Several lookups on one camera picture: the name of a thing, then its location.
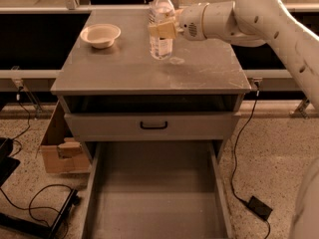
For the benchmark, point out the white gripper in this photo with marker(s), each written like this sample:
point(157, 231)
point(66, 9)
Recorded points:
point(189, 22)

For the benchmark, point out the clear plastic water bottle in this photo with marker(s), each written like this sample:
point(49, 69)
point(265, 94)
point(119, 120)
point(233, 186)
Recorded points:
point(160, 11)

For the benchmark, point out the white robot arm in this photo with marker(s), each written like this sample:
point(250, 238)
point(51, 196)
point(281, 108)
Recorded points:
point(252, 23)

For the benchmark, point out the grey drawer cabinet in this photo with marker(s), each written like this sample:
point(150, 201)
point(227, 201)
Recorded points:
point(199, 77)

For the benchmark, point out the open grey drawer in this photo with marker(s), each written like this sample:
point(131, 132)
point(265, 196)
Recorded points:
point(156, 190)

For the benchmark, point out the cardboard box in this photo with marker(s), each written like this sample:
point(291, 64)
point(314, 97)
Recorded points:
point(60, 152)

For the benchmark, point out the black power adapter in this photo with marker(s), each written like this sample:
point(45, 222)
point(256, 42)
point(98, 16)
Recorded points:
point(259, 208)

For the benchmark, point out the closed drawer with black handle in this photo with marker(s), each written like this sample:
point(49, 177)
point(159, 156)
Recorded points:
point(134, 127)

